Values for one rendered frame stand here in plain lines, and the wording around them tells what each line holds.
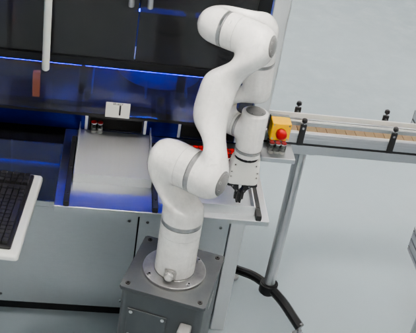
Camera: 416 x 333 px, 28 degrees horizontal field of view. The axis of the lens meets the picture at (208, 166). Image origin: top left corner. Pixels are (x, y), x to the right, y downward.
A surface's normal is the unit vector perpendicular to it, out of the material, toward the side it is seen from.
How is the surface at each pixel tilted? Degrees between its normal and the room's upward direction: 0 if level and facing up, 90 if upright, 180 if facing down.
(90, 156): 0
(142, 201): 0
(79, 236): 90
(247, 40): 65
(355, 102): 0
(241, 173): 92
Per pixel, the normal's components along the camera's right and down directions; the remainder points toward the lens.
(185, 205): 0.29, -0.45
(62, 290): 0.07, 0.55
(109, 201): 0.14, -0.83
